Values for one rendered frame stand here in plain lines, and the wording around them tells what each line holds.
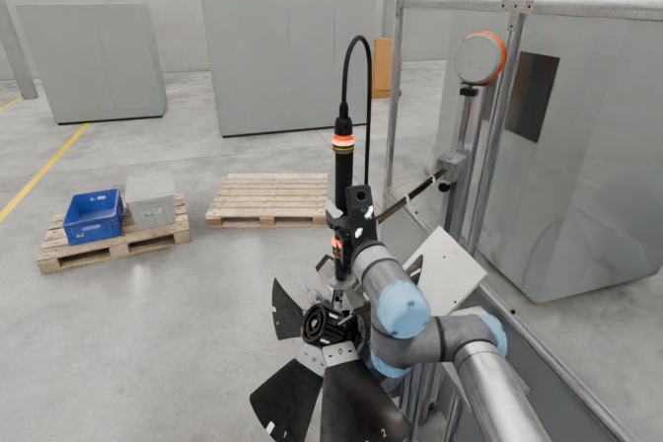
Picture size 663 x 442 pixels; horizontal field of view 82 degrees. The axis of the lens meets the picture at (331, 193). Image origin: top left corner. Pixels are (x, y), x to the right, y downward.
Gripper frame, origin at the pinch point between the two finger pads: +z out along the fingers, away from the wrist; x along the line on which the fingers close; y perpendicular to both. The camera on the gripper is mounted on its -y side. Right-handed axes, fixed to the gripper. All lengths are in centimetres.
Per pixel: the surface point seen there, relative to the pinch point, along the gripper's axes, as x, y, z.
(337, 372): -2.5, 46.6, -8.2
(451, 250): 42, 31, 12
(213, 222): -44, 159, 269
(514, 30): 70, -31, 37
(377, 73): 322, 111, 736
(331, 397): -6, 48, -13
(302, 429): -12, 69, -7
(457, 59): 53, -22, 41
